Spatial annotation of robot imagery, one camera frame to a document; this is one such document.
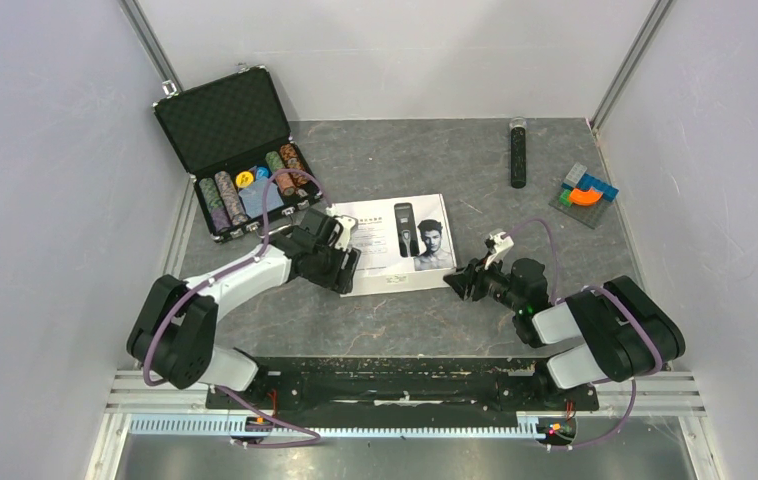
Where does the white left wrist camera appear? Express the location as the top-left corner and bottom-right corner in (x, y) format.
(325, 205), (358, 251)

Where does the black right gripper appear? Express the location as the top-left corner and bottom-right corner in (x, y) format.
(442, 250), (523, 313)

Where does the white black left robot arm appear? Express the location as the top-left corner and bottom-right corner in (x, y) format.
(126, 208), (361, 408)

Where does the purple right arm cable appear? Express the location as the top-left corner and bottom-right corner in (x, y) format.
(499, 218), (665, 452)

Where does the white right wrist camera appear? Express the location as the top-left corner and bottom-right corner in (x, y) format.
(483, 230), (514, 268)

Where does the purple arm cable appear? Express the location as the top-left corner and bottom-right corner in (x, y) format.
(141, 169), (334, 450)
(499, 218), (665, 452)

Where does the black glitter tube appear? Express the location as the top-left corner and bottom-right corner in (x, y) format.
(509, 117), (527, 189)

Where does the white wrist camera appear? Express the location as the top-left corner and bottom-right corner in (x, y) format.
(325, 205), (358, 251)
(483, 230), (514, 268)

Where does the white clipper kit box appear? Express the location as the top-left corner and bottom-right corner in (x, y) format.
(335, 194), (457, 297)

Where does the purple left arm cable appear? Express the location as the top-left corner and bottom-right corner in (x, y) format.
(141, 169), (334, 450)

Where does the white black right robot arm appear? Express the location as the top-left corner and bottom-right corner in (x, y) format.
(444, 258), (686, 408)

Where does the aluminium frame rail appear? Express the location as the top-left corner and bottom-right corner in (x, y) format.
(85, 370), (723, 479)

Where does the black poker chip case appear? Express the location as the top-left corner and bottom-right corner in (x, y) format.
(153, 66), (323, 243)

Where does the colourful building block set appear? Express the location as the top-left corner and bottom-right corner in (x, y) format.
(549, 163), (619, 229)

